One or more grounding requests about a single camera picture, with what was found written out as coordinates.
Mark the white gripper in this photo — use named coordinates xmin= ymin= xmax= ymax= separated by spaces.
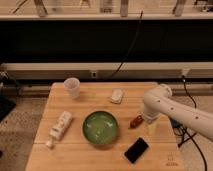
xmin=143 ymin=115 xmax=158 ymax=135

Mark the red pepper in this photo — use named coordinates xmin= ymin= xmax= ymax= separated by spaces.
xmin=129 ymin=115 xmax=143 ymax=129

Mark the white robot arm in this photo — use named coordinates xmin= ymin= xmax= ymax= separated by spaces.
xmin=142 ymin=84 xmax=213 ymax=141

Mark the white sponge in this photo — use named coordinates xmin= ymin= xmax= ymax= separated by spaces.
xmin=110 ymin=89 xmax=124 ymax=104

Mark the blue connector box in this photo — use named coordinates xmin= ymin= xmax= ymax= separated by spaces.
xmin=171 ymin=120 xmax=182 ymax=128

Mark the black smartphone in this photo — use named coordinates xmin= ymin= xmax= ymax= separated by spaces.
xmin=124 ymin=137 xmax=149 ymax=163

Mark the green bowl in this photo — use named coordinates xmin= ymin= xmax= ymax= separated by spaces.
xmin=82 ymin=111 xmax=119 ymax=145

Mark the clear plastic cup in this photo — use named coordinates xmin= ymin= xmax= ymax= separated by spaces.
xmin=64 ymin=77 xmax=80 ymax=99

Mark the white plastic bottle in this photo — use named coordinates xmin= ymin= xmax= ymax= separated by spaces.
xmin=46 ymin=111 xmax=72 ymax=149

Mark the white wall outlet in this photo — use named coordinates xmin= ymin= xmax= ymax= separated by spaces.
xmin=91 ymin=71 xmax=97 ymax=78

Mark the black hanging cable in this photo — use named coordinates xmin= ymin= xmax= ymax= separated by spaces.
xmin=107 ymin=10 xmax=144 ymax=80

